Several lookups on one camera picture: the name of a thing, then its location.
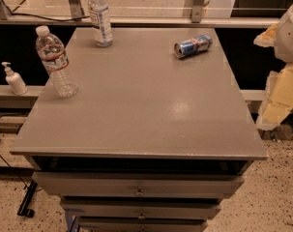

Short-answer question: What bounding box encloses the white pump dispenser bottle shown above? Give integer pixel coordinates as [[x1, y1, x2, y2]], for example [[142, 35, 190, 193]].
[[2, 62, 28, 96]]

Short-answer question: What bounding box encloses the water bottle blue white label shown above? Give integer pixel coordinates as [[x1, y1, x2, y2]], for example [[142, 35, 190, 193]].
[[88, 0, 113, 47]]

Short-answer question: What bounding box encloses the grey drawer cabinet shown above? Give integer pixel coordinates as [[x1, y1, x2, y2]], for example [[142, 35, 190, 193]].
[[12, 28, 267, 232]]

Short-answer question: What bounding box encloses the grey metal shelf rail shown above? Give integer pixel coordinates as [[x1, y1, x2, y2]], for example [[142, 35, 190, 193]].
[[0, 14, 279, 29]]

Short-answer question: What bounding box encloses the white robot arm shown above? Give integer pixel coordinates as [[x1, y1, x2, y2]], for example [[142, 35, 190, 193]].
[[253, 5, 293, 131]]

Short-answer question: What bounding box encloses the clear water bottle red label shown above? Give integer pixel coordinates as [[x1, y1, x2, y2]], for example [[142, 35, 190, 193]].
[[36, 25, 78, 98]]

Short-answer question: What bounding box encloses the blue silver redbull can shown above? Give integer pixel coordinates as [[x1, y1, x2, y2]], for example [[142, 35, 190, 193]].
[[174, 34, 213, 59]]

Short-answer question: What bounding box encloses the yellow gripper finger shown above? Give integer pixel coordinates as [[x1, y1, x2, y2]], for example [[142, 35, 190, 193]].
[[255, 64, 293, 131], [253, 24, 278, 47]]

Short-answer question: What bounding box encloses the black metal floor bracket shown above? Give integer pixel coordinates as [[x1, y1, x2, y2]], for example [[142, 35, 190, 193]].
[[17, 181, 38, 218]]

